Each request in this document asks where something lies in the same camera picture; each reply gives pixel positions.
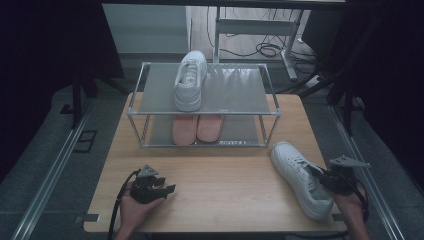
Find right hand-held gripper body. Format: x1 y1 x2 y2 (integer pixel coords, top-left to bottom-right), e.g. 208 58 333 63
319 155 371 196

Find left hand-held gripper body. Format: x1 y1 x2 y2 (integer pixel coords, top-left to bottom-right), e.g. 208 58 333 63
129 164 168 205

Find white sneaker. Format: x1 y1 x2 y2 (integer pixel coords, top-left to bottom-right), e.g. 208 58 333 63
174 49 208 113
270 141 335 222

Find pink slipper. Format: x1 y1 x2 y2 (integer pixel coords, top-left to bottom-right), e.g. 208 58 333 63
196 114 225 144
172 114 199 147

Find metal shoe rack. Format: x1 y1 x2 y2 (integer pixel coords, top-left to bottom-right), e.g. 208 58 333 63
126 61 283 148

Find person's left hand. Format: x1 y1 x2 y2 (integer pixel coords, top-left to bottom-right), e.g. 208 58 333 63
117 192 166 235

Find person's right hand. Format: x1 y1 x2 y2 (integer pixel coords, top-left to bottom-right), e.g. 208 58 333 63
332 185 368 223

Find black metal stand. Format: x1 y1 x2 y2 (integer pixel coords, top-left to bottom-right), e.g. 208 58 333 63
59 64 130 130
276 64 368 136

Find white power strip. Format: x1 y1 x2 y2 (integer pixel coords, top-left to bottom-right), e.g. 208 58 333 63
304 75 325 90

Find dark curtain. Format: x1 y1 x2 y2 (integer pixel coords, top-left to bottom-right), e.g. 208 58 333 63
0 0 125 183
333 0 424 189

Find white cabinet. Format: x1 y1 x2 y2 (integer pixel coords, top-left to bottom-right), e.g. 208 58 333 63
101 3 192 55

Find left hand-held gripper cable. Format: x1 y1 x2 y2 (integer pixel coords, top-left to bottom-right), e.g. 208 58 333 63
107 168 142 240

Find metal floor rail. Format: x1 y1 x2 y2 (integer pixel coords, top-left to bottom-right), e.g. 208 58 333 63
328 104 406 240
11 99 96 240

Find grey table corner bracket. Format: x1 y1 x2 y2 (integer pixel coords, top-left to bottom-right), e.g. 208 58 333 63
75 213 101 225

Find black floor cables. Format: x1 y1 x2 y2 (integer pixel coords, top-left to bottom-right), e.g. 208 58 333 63
206 6 318 65

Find white desk frame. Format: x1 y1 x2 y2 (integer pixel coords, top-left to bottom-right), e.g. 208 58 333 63
213 6 306 82

